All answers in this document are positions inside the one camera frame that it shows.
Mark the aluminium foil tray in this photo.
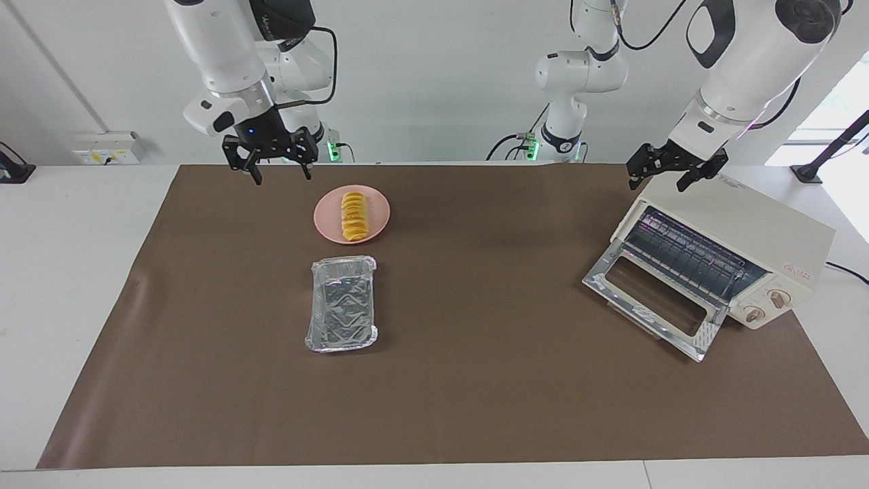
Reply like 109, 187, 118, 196
304, 255, 379, 352

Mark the black base cable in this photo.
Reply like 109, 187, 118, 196
485, 102, 552, 162

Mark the black desk stand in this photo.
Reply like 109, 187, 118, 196
0, 141, 36, 184

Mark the black oven power cable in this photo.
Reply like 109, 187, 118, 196
824, 261, 869, 286

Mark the wire oven rack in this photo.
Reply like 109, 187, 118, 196
625, 207, 769, 308

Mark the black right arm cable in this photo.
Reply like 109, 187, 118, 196
272, 26, 339, 109

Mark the black pole stand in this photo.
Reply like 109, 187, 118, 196
790, 109, 869, 185

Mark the brown table mat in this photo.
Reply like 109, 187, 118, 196
37, 163, 869, 469

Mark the pink round plate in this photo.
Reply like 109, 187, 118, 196
313, 185, 392, 244

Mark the yellow sliced bread loaf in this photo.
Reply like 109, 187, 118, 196
339, 192, 368, 242

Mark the black velcro strap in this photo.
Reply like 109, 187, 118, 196
255, 20, 310, 52

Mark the glass oven door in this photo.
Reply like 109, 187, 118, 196
582, 244, 731, 363

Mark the white wall outlet box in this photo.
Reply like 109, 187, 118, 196
73, 131, 142, 165

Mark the white toaster oven body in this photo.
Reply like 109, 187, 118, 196
611, 173, 837, 331

